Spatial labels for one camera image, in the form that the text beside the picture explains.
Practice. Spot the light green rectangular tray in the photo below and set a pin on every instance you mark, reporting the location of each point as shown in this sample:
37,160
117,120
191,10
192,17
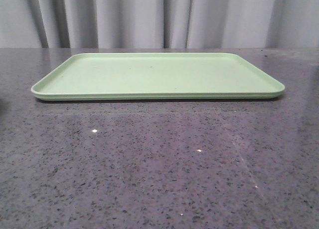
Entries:
156,76

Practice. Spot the grey pleated curtain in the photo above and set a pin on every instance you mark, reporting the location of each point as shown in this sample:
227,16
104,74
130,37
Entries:
159,23

